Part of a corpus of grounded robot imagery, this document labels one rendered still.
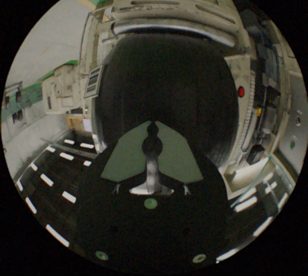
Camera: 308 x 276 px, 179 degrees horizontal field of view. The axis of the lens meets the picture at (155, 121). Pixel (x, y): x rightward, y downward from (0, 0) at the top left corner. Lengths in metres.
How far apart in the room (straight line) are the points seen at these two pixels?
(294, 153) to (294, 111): 0.16
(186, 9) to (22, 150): 11.86
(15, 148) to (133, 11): 11.56
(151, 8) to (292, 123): 0.61
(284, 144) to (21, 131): 11.98
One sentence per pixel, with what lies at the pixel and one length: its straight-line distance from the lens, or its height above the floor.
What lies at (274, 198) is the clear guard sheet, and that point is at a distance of 0.62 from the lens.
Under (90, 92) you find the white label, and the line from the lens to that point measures 0.19.
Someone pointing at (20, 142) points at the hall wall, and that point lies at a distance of 11.61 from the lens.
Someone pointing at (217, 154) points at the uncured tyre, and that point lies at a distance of 0.18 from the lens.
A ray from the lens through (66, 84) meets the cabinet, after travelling 4.75.
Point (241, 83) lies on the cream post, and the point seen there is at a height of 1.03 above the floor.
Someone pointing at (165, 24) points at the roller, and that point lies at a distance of 0.29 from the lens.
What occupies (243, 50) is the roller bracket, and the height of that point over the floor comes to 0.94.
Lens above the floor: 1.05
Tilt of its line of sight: 22 degrees up
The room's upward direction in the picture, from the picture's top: 179 degrees counter-clockwise
